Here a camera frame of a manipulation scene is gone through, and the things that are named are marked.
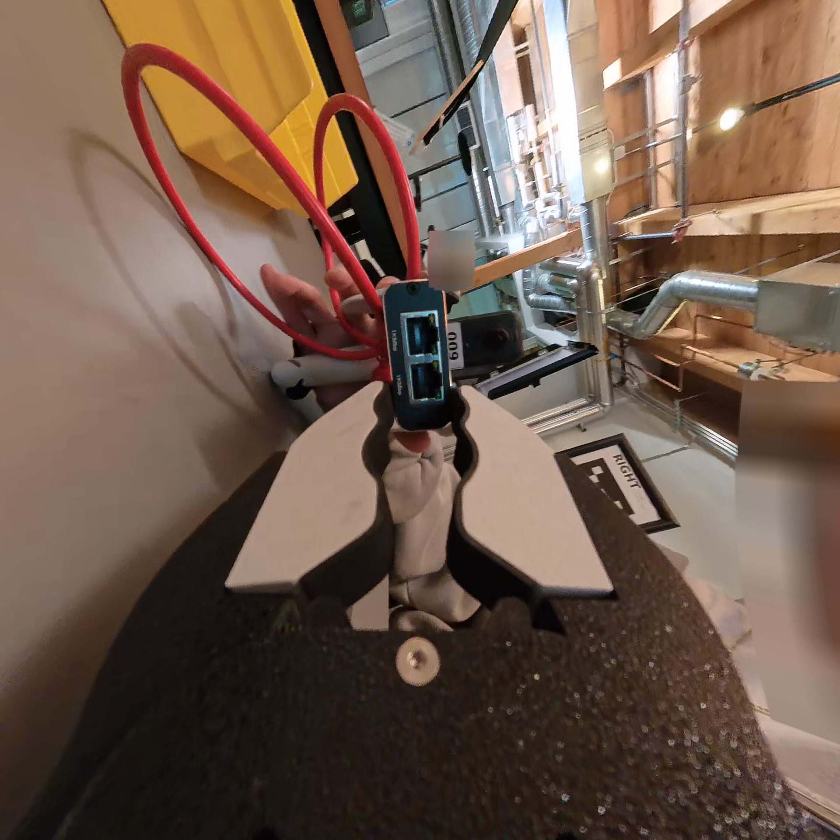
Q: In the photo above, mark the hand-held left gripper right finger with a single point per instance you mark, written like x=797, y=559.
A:
x=532, y=512

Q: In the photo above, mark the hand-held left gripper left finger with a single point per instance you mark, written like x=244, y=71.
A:
x=315, y=512

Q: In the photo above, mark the black ethernet splitter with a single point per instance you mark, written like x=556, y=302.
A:
x=420, y=355

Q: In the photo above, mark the yellow plastic bin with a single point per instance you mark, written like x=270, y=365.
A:
x=250, y=92

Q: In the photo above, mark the person's right forearm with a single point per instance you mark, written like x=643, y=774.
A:
x=420, y=538

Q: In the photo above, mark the person's right hand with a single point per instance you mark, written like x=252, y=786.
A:
x=315, y=309

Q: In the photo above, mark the black framed marker sign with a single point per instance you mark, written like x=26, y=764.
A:
x=624, y=479

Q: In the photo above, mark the silver ventilation duct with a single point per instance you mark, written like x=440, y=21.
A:
x=643, y=263

